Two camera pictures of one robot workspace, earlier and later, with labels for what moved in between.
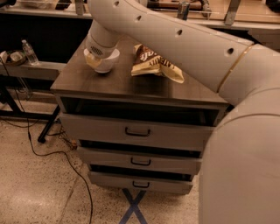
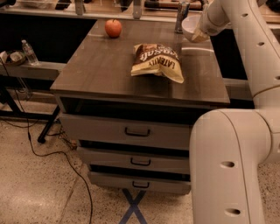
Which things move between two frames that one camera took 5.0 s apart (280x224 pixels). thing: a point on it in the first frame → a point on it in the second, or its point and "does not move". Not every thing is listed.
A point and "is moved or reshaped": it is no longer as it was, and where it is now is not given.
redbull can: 183,10 does not move
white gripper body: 97,49 → 208,25
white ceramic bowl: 106,65 is moved or reshaped
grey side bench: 45,70 does not move
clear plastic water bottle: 29,52 does not move
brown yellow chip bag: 148,61 does not move
